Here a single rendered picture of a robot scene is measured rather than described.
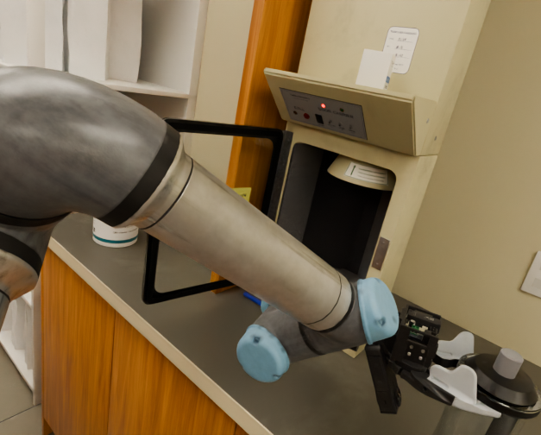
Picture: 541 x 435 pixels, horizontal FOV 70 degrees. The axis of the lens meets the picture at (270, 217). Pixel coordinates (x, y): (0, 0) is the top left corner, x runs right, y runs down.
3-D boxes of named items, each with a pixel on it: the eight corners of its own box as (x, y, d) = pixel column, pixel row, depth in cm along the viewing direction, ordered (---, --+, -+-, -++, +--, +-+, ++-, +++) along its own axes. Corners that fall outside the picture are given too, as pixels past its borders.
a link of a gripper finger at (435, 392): (449, 401, 50) (392, 361, 56) (446, 411, 51) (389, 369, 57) (465, 387, 53) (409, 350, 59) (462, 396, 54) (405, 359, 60)
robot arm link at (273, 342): (284, 324, 47) (314, 284, 57) (221, 343, 53) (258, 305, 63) (315, 378, 48) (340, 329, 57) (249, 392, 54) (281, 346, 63)
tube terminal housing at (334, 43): (303, 270, 125) (369, 6, 99) (397, 320, 107) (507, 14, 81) (251, 293, 106) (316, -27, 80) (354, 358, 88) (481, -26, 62)
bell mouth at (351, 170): (349, 166, 102) (355, 146, 100) (413, 187, 92) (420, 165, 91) (312, 169, 89) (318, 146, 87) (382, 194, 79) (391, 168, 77)
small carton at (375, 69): (360, 85, 73) (368, 52, 71) (386, 91, 72) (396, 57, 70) (355, 84, 69) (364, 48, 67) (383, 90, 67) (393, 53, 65)
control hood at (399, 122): (286, 119, 90) (296, 74, 87) (421, 156, 72) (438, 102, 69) (254, 116, 81) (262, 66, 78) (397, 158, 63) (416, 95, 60)
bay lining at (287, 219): (316, 253, 120) (345, 141, 108) (393, 292, 106) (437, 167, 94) (266, 273, 101) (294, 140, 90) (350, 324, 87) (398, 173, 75)
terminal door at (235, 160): (254, 280, 102) (285, 129, 89) (141, 306, 82) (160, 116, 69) (252, 279, 103) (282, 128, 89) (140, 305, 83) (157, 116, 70)
